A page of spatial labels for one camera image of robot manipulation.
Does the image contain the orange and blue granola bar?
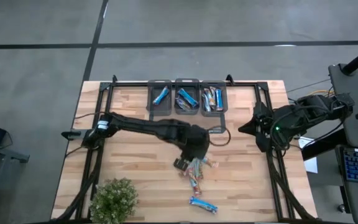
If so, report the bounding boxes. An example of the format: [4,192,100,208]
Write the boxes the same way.
[215,88,224,111]

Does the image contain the yellow cables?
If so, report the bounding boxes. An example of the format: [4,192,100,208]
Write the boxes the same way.
[303,89,334,100]

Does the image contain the multicolour granola bar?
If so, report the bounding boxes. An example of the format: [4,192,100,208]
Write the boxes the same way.
[190,180,203,198]

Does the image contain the blue-green granola bar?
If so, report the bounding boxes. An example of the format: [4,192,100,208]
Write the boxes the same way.
[188,195,219,215]

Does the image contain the blue and white granola bar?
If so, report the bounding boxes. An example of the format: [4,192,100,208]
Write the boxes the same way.
[201,93,211,113]

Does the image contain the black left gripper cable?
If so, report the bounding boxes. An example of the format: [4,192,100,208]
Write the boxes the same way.
[208,126,231,147]

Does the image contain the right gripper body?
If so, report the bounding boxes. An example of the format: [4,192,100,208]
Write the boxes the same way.
[252,101,279,153]

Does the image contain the green artificial plant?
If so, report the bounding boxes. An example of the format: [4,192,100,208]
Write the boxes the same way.
[88,177,139,224]

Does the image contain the black metal table frame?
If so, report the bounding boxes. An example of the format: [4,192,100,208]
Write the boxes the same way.
[50,73,318,223]

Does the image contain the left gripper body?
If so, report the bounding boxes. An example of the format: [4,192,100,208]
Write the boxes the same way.
[178,124,211,162]

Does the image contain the blue granola bar orange end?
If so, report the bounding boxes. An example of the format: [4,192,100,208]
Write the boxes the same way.
[175,96,193,113]

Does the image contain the black table clamp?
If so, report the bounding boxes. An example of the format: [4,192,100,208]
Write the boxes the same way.
[60,129,85,141]

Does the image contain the white paper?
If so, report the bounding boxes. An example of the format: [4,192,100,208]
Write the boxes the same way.
[298,136,319,174]

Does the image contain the grey translucent plastic bin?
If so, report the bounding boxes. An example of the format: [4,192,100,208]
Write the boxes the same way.
[174,78,201,116]
[147,79,173,117]
[200,80,229,118]

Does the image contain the grey desk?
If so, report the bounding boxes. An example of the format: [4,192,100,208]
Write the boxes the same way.
[328,63,358,224]

